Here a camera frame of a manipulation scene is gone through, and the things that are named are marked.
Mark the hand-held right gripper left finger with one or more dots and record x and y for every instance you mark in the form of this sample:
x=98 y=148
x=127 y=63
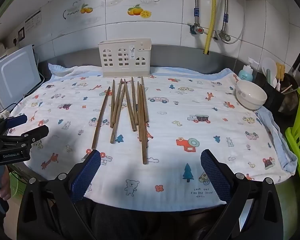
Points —
x=86 y=177

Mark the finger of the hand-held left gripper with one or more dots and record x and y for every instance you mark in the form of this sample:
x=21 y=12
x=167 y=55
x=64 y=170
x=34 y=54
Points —
x=16 y=120
x=35 y=133

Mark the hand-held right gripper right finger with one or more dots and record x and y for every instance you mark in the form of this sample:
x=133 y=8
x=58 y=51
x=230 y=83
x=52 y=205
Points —
x=215 y=177

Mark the pile of wooden chopsticks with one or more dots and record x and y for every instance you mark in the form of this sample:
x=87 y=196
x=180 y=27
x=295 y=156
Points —
x=144 y=150

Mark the cream plastic chopstick holder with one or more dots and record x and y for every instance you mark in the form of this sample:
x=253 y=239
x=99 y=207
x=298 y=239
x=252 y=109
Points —
x=125 y=47

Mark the person's left hand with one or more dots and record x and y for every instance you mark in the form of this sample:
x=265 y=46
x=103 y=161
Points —
x=3 y=190

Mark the white microwave oven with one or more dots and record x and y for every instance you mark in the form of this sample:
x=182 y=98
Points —
x=15 y=75

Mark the dark clothing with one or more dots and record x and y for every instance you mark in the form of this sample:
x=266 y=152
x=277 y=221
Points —
x=140 y=222

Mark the white ceramic bowl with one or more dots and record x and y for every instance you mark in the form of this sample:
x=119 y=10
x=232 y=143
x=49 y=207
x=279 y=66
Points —
x=250 y=102

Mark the cartoon printed white cloth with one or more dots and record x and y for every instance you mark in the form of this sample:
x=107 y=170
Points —
x=202 y=92

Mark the black utensil container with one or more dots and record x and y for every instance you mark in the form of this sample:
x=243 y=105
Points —
x=272 y=100

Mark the teal pump soap bottle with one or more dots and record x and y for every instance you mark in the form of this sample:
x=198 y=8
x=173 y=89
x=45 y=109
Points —
x=245 y=74

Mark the yellow sponge brush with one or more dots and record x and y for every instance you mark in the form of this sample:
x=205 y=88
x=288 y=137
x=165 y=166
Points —
x=280 y=69

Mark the metal water valve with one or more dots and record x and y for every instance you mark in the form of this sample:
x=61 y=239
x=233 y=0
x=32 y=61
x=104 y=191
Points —
x=223 y=37

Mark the red knob water valve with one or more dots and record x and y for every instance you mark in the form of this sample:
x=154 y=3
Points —
x=197 y=29

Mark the black framed wall socket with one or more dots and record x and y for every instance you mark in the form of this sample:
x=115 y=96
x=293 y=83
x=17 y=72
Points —
x=21 y=33

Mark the printed wall label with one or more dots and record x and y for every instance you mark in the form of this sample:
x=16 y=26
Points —
x=33 y=20

